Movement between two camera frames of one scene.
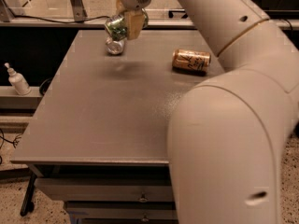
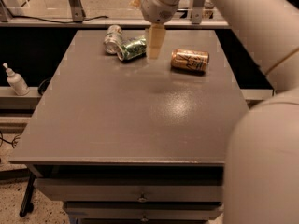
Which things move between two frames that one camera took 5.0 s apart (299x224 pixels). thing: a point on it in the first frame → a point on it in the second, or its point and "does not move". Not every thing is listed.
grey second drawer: x=121 y=210 does not move
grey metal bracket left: x=78 y=9 does not move
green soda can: x=117 y=26 → x=132 y=48
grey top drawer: x=128 y=189 does not move
